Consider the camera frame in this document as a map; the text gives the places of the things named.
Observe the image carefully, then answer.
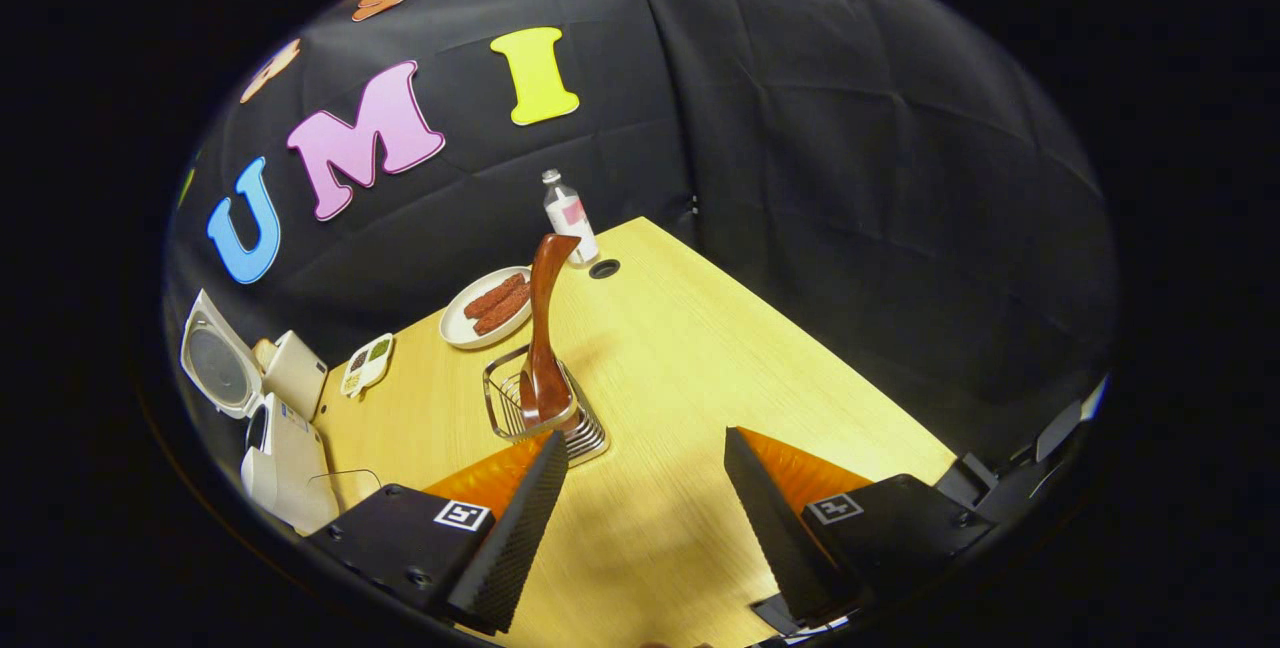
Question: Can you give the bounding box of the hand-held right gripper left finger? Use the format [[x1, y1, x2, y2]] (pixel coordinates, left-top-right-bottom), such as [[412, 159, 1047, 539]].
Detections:
[[303, 430, 569, 635]]

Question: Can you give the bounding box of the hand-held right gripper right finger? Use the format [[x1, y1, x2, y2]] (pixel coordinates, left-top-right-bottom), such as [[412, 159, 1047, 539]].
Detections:
[[724, 426, 996, 629]]

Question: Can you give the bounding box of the white divided dish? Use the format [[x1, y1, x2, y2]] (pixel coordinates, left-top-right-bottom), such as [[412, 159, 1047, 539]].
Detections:
[[340, 332, 395, 399]]

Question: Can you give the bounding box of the brown wooden spoon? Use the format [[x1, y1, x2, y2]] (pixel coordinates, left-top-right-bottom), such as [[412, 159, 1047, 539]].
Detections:
[[519, 233, 582, 429]]

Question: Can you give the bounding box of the clear bottle with pink label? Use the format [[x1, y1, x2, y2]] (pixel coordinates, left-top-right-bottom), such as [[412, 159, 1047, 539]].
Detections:
[[541, 168, 600, 267]]

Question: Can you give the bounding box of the white rice cooker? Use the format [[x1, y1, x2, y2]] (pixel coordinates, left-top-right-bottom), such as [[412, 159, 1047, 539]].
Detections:
[[180, 289, 341, 536]]

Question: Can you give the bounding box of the white round plate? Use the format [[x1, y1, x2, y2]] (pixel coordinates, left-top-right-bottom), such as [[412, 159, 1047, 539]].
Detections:
[[439, 266, 536, 350]]

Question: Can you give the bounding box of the red sausage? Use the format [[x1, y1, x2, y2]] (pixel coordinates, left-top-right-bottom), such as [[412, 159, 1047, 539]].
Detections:
[[463, 273, 527, 319], [473, 283, 532, 336]]

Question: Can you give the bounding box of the white toaster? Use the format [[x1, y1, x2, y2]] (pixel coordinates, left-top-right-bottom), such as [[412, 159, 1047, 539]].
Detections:
[[262, 330, 329, 421]]

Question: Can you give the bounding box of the wire chopstick holder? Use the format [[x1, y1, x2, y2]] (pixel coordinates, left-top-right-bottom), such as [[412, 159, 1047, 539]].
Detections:
[[483, 345, 609, 469]]

